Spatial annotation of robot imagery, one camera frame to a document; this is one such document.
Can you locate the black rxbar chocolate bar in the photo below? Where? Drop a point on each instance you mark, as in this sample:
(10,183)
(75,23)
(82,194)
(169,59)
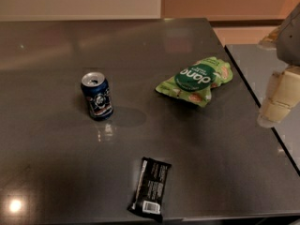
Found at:
(148,196)

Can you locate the blue soda can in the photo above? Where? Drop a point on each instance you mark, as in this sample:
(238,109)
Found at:
(96,91)

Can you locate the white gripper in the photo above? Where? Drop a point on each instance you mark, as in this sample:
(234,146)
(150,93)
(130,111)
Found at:
(290,40)

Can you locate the green rice chip bag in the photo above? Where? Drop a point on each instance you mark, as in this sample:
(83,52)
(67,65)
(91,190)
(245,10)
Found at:
(194,83)

